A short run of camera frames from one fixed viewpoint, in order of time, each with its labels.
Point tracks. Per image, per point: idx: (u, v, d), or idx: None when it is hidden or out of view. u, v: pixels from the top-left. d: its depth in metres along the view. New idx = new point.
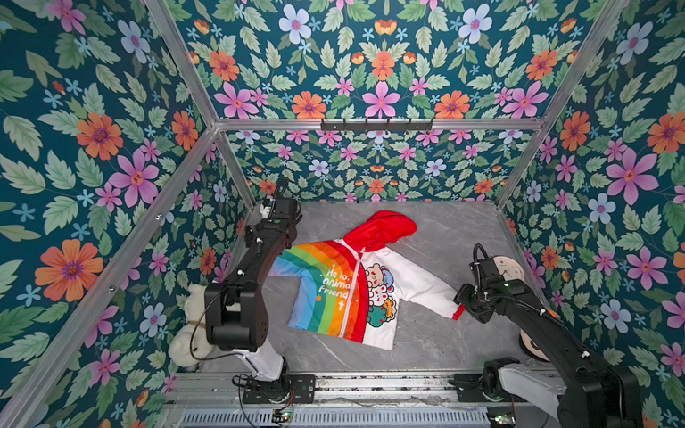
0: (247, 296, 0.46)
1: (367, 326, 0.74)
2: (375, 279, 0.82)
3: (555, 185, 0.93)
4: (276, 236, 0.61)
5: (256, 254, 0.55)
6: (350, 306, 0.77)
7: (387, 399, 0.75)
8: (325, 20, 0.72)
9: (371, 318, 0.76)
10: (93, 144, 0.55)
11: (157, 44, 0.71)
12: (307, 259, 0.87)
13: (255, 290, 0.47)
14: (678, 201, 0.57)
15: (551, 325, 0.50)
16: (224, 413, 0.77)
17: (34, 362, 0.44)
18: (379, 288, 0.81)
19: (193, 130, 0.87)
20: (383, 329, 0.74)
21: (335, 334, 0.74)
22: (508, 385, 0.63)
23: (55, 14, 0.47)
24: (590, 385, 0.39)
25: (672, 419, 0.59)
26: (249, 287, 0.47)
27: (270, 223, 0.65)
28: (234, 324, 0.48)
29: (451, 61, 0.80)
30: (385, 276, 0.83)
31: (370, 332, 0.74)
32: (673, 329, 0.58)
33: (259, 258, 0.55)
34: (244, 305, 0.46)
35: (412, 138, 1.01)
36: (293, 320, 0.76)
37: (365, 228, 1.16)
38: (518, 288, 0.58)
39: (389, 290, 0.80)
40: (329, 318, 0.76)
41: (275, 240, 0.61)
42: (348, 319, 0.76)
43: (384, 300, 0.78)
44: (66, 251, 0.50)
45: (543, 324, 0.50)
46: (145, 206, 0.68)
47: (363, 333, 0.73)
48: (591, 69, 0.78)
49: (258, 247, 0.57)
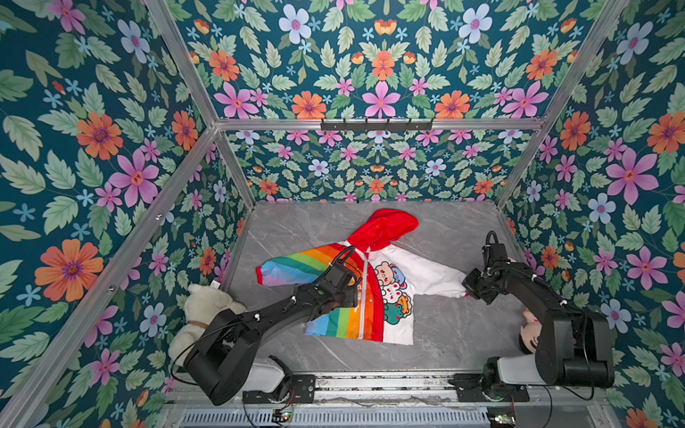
0: (242, 344, 0.43)
1: (384, 325, 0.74)
2: (386, 277, 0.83)
3: (555, 185, 0.93)
4: (312, 305, 0.60)
5: (283, 308, 0.55)
6: (366, 307, 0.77)
7: (387, 399, 0.75)
8: (325, 20, 0.72)
9: (388, 316, 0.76)
10: (93, 144, 0.55)
11: (157, 44, 0.71)
12: (314, 264, 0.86)
13: (252, 341, 0.44)
14: (678, 201, 0.57)
15: (540, 288, 0.54)
16: (224, 413, 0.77)
17: (33, 363, 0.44)
18: (392, 286, 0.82)
19: (193, 129, 0.87)
20: (402, 325, 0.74)
21: (354, 336, 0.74)
22: (506, 375, 0.64)
23: (55, 14, 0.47)
24: (560, 320, 0.44)
25: (672, 419, 0.59)
26: (249, 336, 0.45)
27: (313, 288, 0.65)
28: (210, 366, 0.44)
29: (451, 61, 0.80)
30: (396, 274, 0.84)
31: (389, 329, 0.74)
32: (673, 329, 0.58)
33: (283, 316, 0.53)
34: (236, 349, 0.43)
35: (412, 137, 1.01)
36: (311, 327, 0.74)
37: (367, 228, 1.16)
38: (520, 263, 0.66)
39: (402, 286, 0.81)
40: (345, 322, 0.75)
41: (308, 307, 0.59)
42: (366, 319, 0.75)
43: (399, 297, 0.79)
44: (66, 251, 0.50)
45: (534, 285, 0.56)
46: (145, 205, 0.68)
47: (383, 333, 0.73)
48: (591, 69, 0.78)
49: (288, 302, 0.57)
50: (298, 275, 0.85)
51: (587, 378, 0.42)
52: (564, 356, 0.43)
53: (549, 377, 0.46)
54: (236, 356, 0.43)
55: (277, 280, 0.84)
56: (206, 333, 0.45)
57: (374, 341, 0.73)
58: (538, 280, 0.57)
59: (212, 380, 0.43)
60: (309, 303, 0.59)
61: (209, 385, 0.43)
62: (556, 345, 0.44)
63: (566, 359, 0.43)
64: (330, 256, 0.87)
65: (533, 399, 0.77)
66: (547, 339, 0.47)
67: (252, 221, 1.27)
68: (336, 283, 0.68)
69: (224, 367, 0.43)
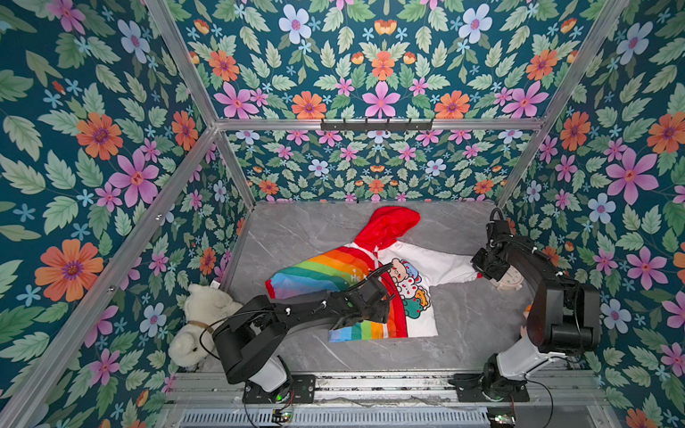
0: (268, 333, 0.44)
1: (408, 320, 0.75)
2: (399, 274, 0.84)
3: (555, 185, 0.93)
4: (338, 316, 0.59)
5: (311, 310, 0.55)
6: None
7: (387, 399, 0.75)
8: (325, 20, 0.72)
9: (408, 311, 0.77)
10: (93, 144, 0.55)
11: (157, 44, 0.71)
12: (325, 270, 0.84)
13: (277, 333, 0.45)
14: (678, 201, 0.57)
15: (540, 260, 0.57)
16: (224, 413, 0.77)
17: (34, 363, 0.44)
18: (406, 282, 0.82)
19: (193, 129, 0.87)
20: (425, 318, 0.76)
21: (379, 336, 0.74)
22: (507, 371, 0.63)
23: (55, 14, 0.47)
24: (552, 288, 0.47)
25: (672, 419, 0.59)
26: (276, 327, 0.46)
27: (344, 298, 0.65)
28: (235, 344, 0.46)
29: (451, 61, 0.80)
30: (408, 269, 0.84)
31: (413, 325, 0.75)
32: (673, 329, 0.58)
33: (311, 316, 0.54)
34: (261, 336, 0.44)
35: (412, 138, 1.01)
36: (335, 333, 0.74)
37: (371, 228, 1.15)
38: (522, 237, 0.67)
39: (417, 280, 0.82)
40: (367, 323, 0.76)
41: (334, 316, 0.59)
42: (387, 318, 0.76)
43: (416, 292, 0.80)
44: (66, 251, 0.50)
45: (533, 258, 0.59)
46: (145, 205, 0.68)
47: (407, 328, 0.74)
48: (591, 69, 0.78)
49: (317, 304, 0.58)
50: (309, 283, 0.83)
51: (576, 342, 0.46)
52: (551, 321, 0.47)
53: (538, 341, 0.50)
54: (261, 342, 0.44)
55: (292, 291, 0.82)
56: (239, 313, 0.48)
57: (400, 338, 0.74)
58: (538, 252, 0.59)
59: (233, 358, 0.44)
60: (336, 313, 0.59)
61: (227, 363, 0.44)
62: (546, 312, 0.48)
63: (555, 325, 0.46)
64: (341, 260, 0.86)
65: (534, 399, 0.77)
66: (537, 307, 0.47)
67: (252, 221, 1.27)
68: (367, 299, 0.68)
69: (247, 349, 0.44)
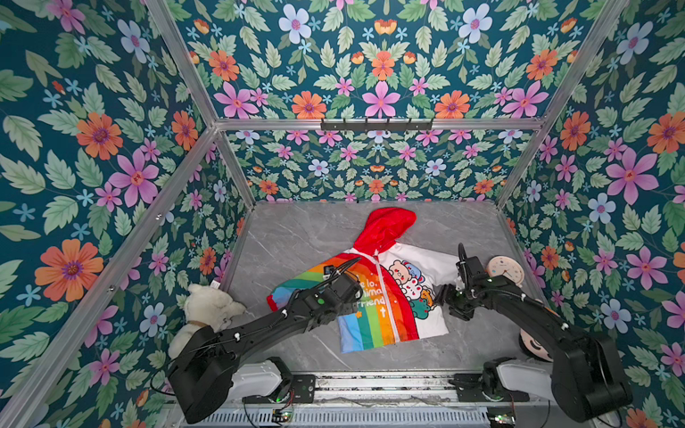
0: (214, 369, 0.41)
1: (416, 321, 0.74)
2: (401, 275, 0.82)
3: (555, 185, 0.93)
4: (306, 318, 0.55)
5: (270, 325, 0.51)
6: (393, 309, 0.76)
7: (387, 399, 0.75)
8: (325, 20, 0.72)
9: (416, 312, 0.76)
10: (93, 144, 0.55)
11: (157, 44, 0.71)
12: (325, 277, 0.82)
13: (225, 366, 0.41)
14: (678, 201, 0.57)
15: (534, 308, 0.53)
16: (224, 413, 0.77)
17: (34, 362, 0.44)
18: (410, 282, 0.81)
19: (193, 129, 0.87)
20: (433, 318, 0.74)
21: (391, 341, 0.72)
22: (507, 382, 0.63)
23: (55, 14, 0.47)
24: (572, 351, 0.42)
25: (672, 418, 0.59)
26: (224, 360, 0.42)
27: (314, 296, 0.61)
28: (187, 382, 0.44)
29: (451, 61, 0.80)
30: (411, 269, 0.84)
31: (422, 326, 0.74)
32: (673, 329, 0.58)
33: (268, 332, 0.50)
34: (209, 373, 0.41)
35: (412, 137, 1.01)
36: (347, 346, 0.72)
37: (370, 231, 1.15)
38: (501, 280, 0.63)
39: (420, 280, 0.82)
40: (378, 329, 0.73)
41: (301, 320, 0.54)
42: (396, 321, 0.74)
43: (420, 292, 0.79)
44: (66, 251, 0.50)
45: (525, 307, 0.54)
46: (145, 205, 0.68)
47: (417, 330, 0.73)
48: (591, 69, 0.78)
49: (278, 316, 0.53)
50: None
51: (612, 404, 0.41)
52: (585, 387, 0.41)
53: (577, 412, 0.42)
54: (209, 379, 0.41)
55: None
56: (185, 349, 0.44)
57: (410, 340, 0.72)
58: (528, 299, 0.56)
59: (186, 399, 0.42)
60: (303, 316, 0.55)
61: (184, 405, 0.42)
62: (574, 378, 0.42)
63: (589, 392, 0.40)
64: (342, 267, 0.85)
65: (533, 399, 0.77)
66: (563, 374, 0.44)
67: (252, 221, 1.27)
68: (341, 294, 0.63)
69: (198, 388, 0.41)
